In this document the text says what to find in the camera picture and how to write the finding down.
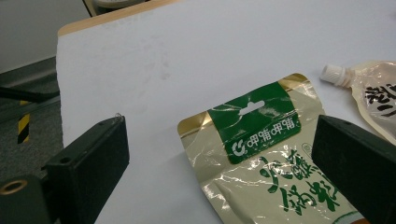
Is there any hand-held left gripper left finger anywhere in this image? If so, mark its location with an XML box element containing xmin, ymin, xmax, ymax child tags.
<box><xmin>41</xmin><ymin>115</ymin><xmax>130</xmax><ymax>224</ymax></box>

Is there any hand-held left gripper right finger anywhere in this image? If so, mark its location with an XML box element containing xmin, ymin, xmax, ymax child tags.
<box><xmin>311</xmin><ymin>114</ymin><xmax>396</xmax><ymax>224</ymax></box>

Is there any beige pouch with green label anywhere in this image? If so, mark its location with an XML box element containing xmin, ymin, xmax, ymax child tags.
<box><xmin>177</xmin><ymin>73</ymin><xmax>372</xmax><ymax>224</ymax></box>

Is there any yellow black striped floor tape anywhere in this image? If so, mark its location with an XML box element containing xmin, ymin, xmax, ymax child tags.
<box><xmin>17</xmin><ymin>100</ymin><xmax>31</xmax><ymax>145</ymax></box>

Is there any black metal stand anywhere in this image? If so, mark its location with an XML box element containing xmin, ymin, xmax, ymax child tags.
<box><xmin>0</xmin><ymin>86</ymin><xmax>60</xmax><ymax>104</ymax></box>

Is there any white cabinet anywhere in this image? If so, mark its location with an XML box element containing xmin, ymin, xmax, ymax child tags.
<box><xmin>0</xmin><ymin>0</ymin><xmax>92</xmax><ymax>74</ymax></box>

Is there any chair base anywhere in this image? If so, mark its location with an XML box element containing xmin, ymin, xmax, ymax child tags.
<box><xmin>92</xmin><ymin>0</ymin><xmax>150</xmax><ymax>9</ymax></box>

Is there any metal floor rail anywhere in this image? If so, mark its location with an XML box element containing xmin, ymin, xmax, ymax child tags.
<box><xmin>0</xmin><ymin>94</ymin><xmax>61</xmax><ymax>124</ymax></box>

